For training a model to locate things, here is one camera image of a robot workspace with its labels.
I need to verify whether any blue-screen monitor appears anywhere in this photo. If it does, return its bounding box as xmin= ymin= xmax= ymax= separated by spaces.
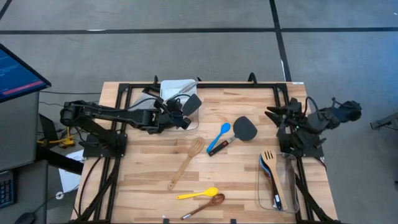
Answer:
xmin=0 ymin=43 xmax=52 ymax=103

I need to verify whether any small blue silicone spoon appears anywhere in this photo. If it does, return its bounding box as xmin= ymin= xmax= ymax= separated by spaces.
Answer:
xmin=206 ymin=122 xmax=232 ymax=154

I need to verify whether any black round-head turner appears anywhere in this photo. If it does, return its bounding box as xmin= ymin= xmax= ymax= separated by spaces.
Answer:
xmin=207 ymin=116 xmax=258 ymax=157

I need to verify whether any pale green handled knife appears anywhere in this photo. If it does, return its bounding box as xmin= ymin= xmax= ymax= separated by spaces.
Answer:
xmin=169 ymin=80 xmax=199 ymax=101

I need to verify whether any black computer mouse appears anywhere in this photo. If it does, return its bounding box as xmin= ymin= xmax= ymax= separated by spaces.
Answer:
xmin=14 ymin=212 xmax=35 ymax=224

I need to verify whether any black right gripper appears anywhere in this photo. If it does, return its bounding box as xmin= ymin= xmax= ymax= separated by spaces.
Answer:
xmin=265 ymin=98 xmax=303 ymax=126

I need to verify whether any black rectangular-head turner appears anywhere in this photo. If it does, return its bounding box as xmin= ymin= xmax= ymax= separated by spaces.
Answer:
xmin=182 ymin=93 xmax=203 ymax=118

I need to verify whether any grey stand leg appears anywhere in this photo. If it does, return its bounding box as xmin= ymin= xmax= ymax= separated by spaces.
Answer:
xmin=369 ymin=111 xmax=398 ymax=131

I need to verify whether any black metal table frame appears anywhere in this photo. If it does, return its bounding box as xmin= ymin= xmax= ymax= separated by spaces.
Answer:
xmin=71 ymin=73 xmax=340 ymax=224

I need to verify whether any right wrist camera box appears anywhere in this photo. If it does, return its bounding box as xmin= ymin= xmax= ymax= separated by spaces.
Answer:
xmin=290 ymin=119 xmax=307 ymax=138

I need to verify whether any silver serrated steel knife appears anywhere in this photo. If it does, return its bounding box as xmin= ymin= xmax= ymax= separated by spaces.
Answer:
xmin=167 ymin=80 xmax=199 ymax=102

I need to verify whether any white plastic bin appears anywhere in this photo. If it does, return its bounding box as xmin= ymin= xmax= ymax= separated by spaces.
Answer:
xmin=159 ymin=79 xmax=198 ymax=108

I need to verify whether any clear plastic container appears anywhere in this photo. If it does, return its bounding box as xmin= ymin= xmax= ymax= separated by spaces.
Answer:
xmin=257 ymin=151 xmax=300 ymax=215
xmin=154 ymin=98 xmax=201 ymax=131

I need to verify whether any light wooden spatula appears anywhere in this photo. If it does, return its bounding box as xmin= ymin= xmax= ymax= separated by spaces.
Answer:
xmin=167 ymin=137 xmax=206 ymax=191

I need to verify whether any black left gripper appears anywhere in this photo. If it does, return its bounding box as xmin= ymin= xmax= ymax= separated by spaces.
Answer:
xmin=154 ymin=96 xmax=192 ymax=130

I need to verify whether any wooden slotted spatula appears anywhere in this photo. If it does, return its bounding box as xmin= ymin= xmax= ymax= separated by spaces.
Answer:
xmin=261 ymin=150 xmax=289 ymax=212

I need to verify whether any grey desk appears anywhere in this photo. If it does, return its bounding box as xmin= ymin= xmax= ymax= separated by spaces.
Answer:
xmin=0 ymin=91 xmax=50 ymax=224

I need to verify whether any yellow silicone spoon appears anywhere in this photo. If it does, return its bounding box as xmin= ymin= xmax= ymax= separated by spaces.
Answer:
xmin=175 ymin=185 xmax=220 ymax=203

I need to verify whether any black keyboard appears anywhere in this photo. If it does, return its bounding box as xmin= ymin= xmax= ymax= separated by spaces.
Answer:
xmin=0 ymin=169 xmax=18 ymax=209

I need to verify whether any black slotted spoon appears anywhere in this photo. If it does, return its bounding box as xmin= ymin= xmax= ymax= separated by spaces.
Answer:
xmin=260 ymin=155 xmax=283 ymax=212

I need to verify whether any white paper sheet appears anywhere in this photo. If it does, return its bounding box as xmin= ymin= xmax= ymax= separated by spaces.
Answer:
xmin=58 ymin=150 xmax=85 ymax=194

